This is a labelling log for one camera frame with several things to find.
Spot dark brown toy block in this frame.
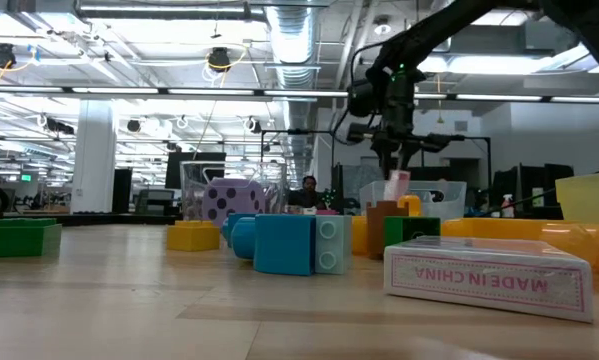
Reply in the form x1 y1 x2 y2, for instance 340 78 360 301
366 200 411 260

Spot frosted clear plastic bin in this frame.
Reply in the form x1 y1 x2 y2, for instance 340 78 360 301
358 179 468 224

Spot silver ventilation duct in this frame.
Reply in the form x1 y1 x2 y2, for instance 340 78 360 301
264 0 328 189

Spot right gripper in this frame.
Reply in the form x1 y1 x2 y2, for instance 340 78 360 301
346 79 466 174

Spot yellow translucent plastic bin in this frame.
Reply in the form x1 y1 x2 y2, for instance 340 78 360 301
554 169 599 234

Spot white square pillar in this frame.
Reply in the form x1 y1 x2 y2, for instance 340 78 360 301
70 98 118 215

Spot purple foam dice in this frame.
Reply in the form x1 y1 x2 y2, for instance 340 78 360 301
201 177 268 229

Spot black office monitor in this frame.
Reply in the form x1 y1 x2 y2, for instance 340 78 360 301
164 151 228 190

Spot yellow hanging cord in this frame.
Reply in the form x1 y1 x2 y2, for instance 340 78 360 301
434 73 445 125

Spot small green toy block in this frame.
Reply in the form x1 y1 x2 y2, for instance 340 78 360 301
383 215 442 247

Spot black ceiling-mounted device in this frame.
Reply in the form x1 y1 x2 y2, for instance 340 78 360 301
207 46 232 74
0 43 18 70

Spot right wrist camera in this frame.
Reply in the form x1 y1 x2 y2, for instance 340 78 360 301
346 79 381 120

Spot black gantry frame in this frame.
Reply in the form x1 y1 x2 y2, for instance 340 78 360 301
420 134 492 189

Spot black cabinet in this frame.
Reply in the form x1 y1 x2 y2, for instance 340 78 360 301
111 168 134 215

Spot thin black slanted rod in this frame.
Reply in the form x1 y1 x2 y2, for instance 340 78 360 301
477 162 599 218

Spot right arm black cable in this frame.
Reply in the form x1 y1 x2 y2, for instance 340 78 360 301
348 40 386 86

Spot teal toy block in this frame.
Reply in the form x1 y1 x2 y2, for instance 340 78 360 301
230 213 354 277

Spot person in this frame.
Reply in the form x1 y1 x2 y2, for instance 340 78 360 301
287 174 330 211

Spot large orange-yellow toy block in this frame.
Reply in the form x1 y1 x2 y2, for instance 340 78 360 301
441 217 588 242

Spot small yellow toy block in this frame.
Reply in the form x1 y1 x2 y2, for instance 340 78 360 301
539 222 599 275
166 220 222 253

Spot dark green brick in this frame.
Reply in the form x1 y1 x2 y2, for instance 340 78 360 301
0 217 63 259

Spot tall clear plastic container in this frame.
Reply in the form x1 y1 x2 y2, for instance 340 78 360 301
179 160 289 224

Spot gray ceiling pipe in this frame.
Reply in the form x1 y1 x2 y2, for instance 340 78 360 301
73 0 268 24

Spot pink-backed wrapped card deck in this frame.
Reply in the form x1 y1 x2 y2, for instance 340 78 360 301
382 235 596 324

